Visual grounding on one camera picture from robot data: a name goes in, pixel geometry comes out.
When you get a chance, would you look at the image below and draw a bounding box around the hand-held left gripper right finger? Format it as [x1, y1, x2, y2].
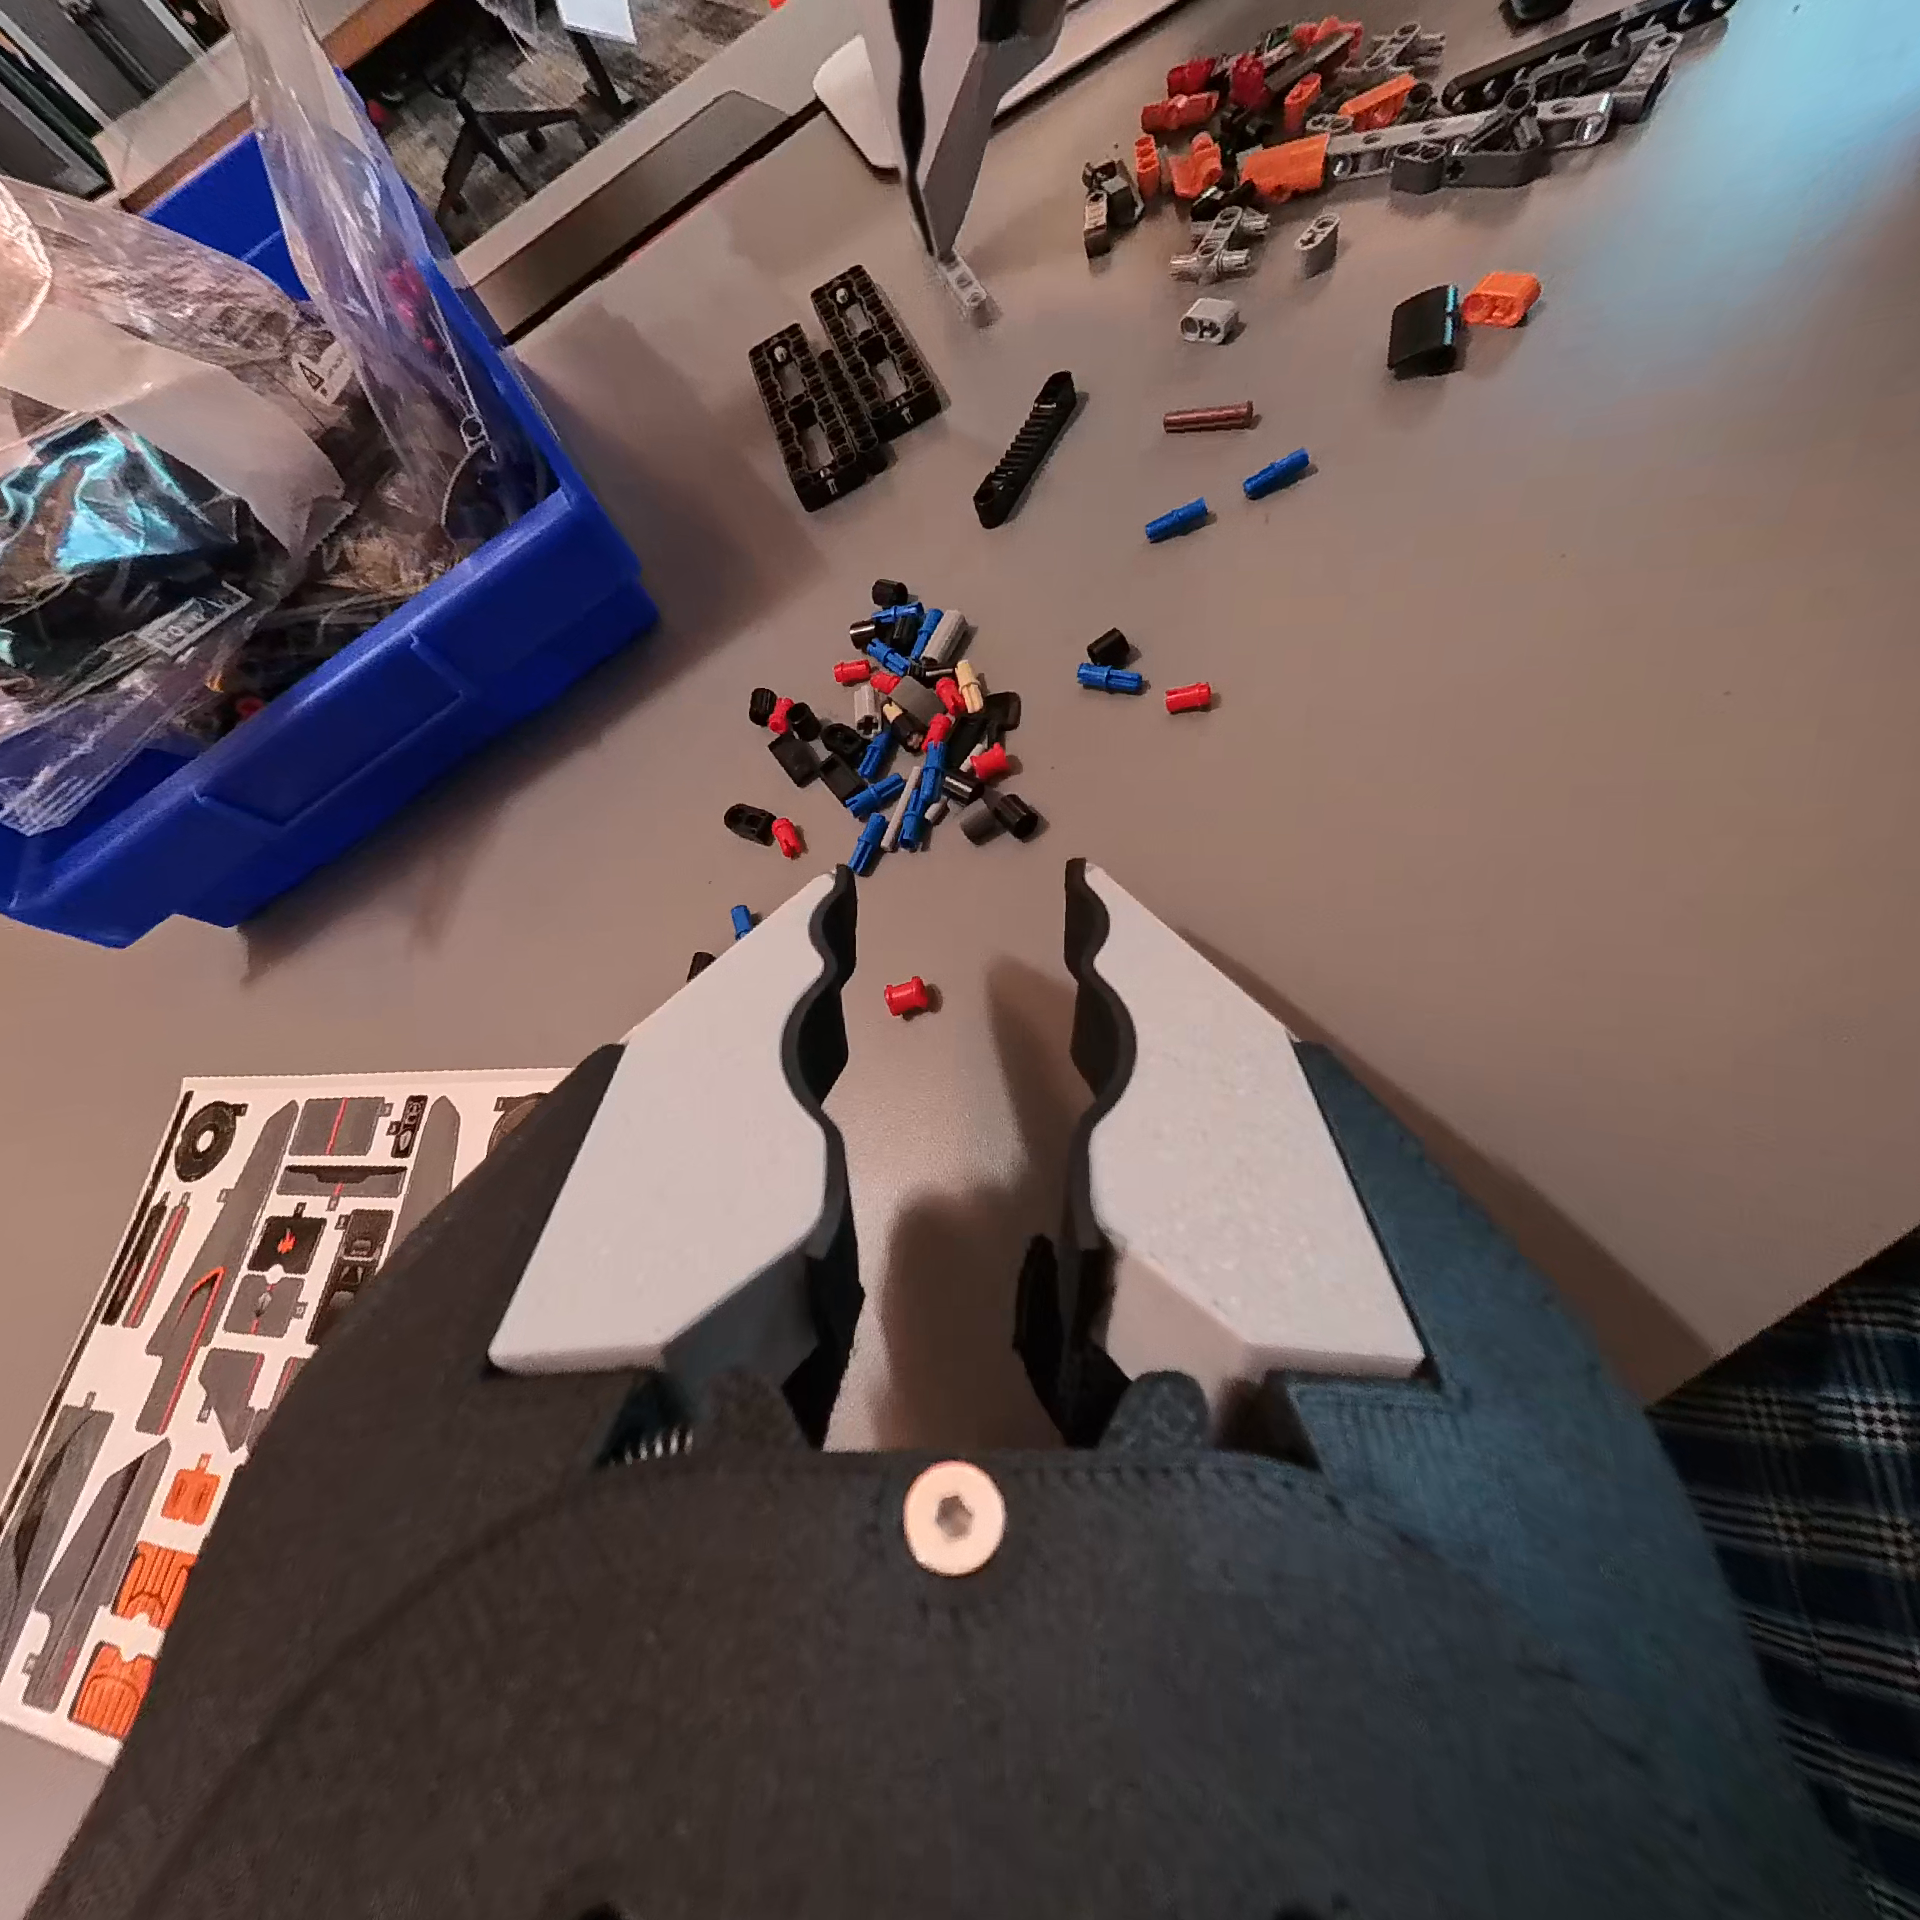
[1015, 860, 1431, 1451]

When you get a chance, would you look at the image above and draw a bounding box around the heap of mixed lego pieces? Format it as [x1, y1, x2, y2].
[1077, 0, 1741, 261]

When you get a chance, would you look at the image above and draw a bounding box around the bag of black lego parts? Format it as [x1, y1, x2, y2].
[0, 416, 309, 705]

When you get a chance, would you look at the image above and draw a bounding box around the lego sticker sheet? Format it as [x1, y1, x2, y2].
[0, 1067, 585, 1767]

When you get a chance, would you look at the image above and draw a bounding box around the white monitor stand base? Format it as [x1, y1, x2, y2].
[815, 0, 1202, 171]

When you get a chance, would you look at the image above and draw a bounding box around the black lego gear rack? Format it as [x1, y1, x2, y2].
[971, 368, 1082, 529]

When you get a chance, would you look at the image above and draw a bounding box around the tall clear plastic bag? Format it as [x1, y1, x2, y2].
[218, 0, 569, 548]

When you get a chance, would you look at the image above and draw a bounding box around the person's plaid clothing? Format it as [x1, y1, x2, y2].
[1648, 1256, 1920, 1920]

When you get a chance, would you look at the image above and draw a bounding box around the pile of small lego pins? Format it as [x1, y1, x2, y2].
[746, 573, 1047, 881]

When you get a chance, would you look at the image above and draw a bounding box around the black lego frame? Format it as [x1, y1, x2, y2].
[807, 263, 951, 448]
[747, 326, 884, 515]

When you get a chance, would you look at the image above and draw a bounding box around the crumpled clear plastic bag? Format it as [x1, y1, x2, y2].
[0, 171, 356, 528]

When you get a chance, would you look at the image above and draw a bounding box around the blue plastic bin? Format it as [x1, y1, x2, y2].
[0, 65, 663, 950]

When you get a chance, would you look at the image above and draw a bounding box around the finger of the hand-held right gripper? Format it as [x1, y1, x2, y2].
[923, 0, 1041, 261]
[889, 0, 935, 230]

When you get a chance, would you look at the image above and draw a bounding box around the black curved lego panel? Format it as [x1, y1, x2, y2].
[1386, 279, 1465, 381]

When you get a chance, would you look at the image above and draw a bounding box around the black office chair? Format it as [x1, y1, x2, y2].
[427, 0, 641, 204]

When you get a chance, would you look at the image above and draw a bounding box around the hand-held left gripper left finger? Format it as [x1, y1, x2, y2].
[489, 863, 868, 1451]

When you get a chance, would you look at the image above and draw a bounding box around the grey lego cross connector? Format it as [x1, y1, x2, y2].
[1172, 204, 1271, 287]

